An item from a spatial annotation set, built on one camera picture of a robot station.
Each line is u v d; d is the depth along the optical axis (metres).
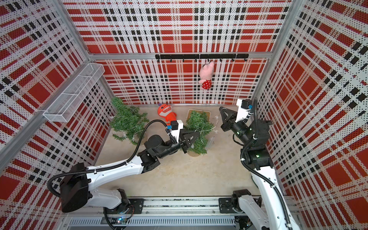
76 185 0.41
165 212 0.73
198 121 0.72
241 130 0.53
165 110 1.08
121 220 0.69
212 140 0.75
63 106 0.72
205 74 0.93
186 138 0.59
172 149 0.59
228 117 0.56
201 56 0.88
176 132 0.56
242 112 0.52
